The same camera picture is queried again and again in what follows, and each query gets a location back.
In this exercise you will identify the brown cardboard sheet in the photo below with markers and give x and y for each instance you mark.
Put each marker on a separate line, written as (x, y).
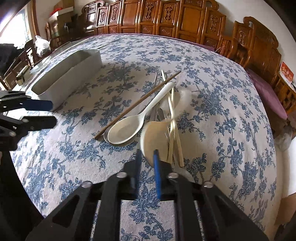
(288, 208)

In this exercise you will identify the small brown cardboard box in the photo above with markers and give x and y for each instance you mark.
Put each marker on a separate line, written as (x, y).
(63, 4)

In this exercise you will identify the wooden side table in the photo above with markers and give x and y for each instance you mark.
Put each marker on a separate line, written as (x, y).
(285, 92)

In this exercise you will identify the carved wooden sofa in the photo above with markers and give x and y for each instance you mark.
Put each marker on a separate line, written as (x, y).
(161, 16)

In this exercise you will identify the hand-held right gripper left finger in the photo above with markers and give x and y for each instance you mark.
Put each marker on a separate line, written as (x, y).
(138, 166)

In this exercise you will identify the white plastic bag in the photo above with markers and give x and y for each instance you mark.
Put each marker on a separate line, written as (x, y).
(42, 46)

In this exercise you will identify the white plastic spoon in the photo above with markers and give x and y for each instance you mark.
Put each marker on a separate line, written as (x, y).
(122, 131)

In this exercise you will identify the carved wooden armchair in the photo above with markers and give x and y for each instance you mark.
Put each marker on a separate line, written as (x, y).
(256, 44)

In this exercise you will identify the large brown cardboard box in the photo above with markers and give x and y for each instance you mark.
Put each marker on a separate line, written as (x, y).
(67, 20)

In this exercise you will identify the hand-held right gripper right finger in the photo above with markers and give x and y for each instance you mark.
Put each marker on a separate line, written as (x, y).
(157, 176)

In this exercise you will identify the metal spoon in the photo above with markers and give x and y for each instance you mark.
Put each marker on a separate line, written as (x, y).
(105, 137)

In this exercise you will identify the dark brown chopstick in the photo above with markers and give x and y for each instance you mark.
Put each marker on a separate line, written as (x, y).
(138, 102)

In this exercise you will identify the metal fork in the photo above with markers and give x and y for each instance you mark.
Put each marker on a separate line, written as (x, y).
(157, 76)

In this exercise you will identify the tall-backed wooden chair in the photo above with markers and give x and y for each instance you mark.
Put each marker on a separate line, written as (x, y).
(52, 34)

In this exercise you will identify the dark wooden chair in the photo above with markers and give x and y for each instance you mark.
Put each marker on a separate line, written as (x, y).
(16, 67)

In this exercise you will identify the person's dark clothing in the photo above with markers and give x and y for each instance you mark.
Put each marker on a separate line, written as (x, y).
(13, 204)

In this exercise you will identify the white rectangular organizer box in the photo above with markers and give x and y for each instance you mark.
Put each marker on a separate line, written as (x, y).
(69, 74)

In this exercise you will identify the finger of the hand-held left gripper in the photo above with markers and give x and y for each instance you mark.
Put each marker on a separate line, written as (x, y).
(38, 105)
(39, 122)

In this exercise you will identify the long purple seat cushion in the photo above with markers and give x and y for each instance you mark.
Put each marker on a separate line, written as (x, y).
(207, 47)

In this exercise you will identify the wooden spoon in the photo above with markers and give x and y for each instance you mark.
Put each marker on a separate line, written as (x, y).
(155, 139)

